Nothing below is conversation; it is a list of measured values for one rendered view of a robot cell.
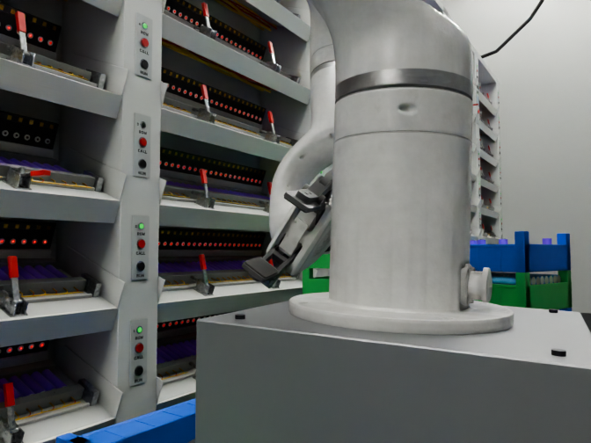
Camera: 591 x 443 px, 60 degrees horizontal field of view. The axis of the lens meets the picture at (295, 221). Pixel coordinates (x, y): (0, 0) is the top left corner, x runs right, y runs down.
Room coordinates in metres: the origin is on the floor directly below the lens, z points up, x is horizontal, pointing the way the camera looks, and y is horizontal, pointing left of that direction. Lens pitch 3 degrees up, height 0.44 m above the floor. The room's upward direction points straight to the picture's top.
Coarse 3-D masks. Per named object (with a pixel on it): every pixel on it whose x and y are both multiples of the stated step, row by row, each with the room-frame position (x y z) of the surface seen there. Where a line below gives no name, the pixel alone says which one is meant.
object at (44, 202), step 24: (0, 144) 0.92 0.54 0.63; (72, 168) 1.02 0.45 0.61; (96, 168) 0.98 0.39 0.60; (0, 192) 0.77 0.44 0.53; (24, 192) 0.79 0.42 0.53; (48, 192) 0.83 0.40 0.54; (72, 192) 0.88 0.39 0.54; (96, 192) 0.94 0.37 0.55; (120, 192) 0.94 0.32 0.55; (0, 216) 0.78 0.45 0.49; (24, 216) 0.81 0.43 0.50; (48, 216) 0.84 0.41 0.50; (72, 216) 0.88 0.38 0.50; (96, 216) 0.92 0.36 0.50
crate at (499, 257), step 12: (516, 240) 1.00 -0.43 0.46; (528, 240) 1.00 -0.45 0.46; (564, 240) 1.10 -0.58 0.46; (480, 252) 1.06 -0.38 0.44; (492, 252) 1.04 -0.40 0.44; (504, 252) 1.02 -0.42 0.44; (516, 252) 1.00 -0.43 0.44; (528, 252) 1.00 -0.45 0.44; (540, 252) 1.03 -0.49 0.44; (552, 252) 1.06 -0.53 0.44; (564, 252) 1.09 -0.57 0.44; (480, 264) 1.06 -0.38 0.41; (492, 264) 1.04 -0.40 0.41; (504, 264) 1.02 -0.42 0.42; (516, 264) 1.00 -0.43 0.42; (528, 264) 1.00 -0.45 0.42; (540, 264) 1.03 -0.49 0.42; (552, 264) 1.06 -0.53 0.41; (564, 264) 1.09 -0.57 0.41
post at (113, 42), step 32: (128, 0) 0.95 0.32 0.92; (160, 0) 1.02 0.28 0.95; (64, 32) 1.05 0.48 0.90; (96, 32) 0.99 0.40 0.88; (128, 32) 0.96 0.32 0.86; (160, 32) 1.02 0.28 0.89; (128, 64) 0.96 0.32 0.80; (160, 64) 1.02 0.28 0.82; (128, 96) 0.96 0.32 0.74; (160, 96) 1.02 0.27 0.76; (64, 128) 1.04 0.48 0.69; (96, 128) 0.99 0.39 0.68; (128, 128) 0.96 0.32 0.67; (64, 160) 1.04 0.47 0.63; (96, 160) 0.99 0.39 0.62; (128, 160) 0.96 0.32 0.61; (128, 192) 0.96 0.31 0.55; (64, 224) 1.04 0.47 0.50; (96, 224) 0.98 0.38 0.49; (128, 224) 0.96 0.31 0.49; (96, 256) 0.98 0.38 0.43; (128, 256) 0.96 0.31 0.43; (128, 288) 0.97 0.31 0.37; (128, 320) 0.97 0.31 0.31; (96, 352) 0.98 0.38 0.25; (128, 352) 0.97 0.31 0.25; (128, 384) 0.97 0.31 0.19; (128, 416) 0.97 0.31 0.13
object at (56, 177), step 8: (0, 168) 0.81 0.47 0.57; (8, 168) 0.82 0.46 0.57; (32, 168) 0.86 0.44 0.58; (48, 176) 0.88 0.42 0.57; (56, 176) 0.89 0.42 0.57; (64, 176) 0.90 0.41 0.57; (72, 176) 0.91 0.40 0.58; (80, 176) 0.92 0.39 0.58; (88, 176) 0.95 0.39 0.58; (56, 184) 0.87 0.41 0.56; (64, 184) 0.89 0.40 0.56; (72, 184) 0.92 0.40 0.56; (80, 184) 0.93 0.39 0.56; (88, 184) 0.94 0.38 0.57
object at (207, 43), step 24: (168, 0) 1.25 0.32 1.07; (168, 24) 1.05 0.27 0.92; (192, 24) 1.19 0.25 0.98; (216, 24) 1.40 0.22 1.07; (192, 48) 1.12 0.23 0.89; (216, 48) 1.18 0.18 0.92; (240, 48) 1.50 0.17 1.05; (264, 48) 1.58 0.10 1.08; (240, 72) 1.27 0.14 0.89; (264, 72) 1.34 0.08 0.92; (288, 72) 1.58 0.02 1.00; (288, 96) 1.46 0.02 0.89
